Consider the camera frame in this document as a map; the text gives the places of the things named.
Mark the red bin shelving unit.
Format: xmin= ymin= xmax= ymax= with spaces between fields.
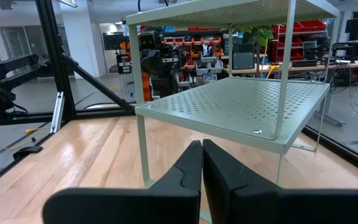
xmin=272 ymin=20 xmax=328 ymax=62

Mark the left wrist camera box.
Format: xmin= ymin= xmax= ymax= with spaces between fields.
xmin=137 ymin=30 xmax=157 ymax=51

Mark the thin yellow cable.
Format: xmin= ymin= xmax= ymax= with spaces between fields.
xmin=0 ymin=126 xmax=52 ymax=151

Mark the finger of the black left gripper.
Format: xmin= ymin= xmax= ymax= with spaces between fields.
xmin=142 ymin=49 xmax=165 ymax=75
xmin=175 ymin=49 xmax=188 ymax=70

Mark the pale green perforated metal shelf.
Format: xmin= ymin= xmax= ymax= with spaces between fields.
xmin=125 ymin=0 xmax=341 ymax=224

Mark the green potted plant black pot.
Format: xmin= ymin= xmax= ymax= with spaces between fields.
xmin=233 ymin=25 xmax=275 ymax=78

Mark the silver aluminium bracket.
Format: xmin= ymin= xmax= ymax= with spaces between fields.
xmin=50 ymin=91 xmax=65 ymax=134

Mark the dark grey equipment box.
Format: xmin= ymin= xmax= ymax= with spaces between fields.
xmin=232 ymin=43 xmax=256 ymax=71

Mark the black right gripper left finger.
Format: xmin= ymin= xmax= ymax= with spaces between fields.
xmin=42 ymin=140 xmax=203 ymax=224

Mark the black computer monitor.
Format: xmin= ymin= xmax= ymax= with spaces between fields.
xmin=344 ymin=16 xmax=358 ymax=42

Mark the black aluminium table frame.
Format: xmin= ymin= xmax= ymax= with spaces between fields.
xmin=0 ymin=0 xmax=358 ymax=194

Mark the orange parts bin rack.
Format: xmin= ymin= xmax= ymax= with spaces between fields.
xmin=163 ymin=35 xmax=224 ymax=88

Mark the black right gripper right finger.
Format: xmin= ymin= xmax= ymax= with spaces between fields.
xmin=203 ymin=139 xmax=358 ymax=224

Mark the black floor cable cover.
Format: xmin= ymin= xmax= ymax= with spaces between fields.
xmin=12 ymin=145 xmax=44 ymax=161

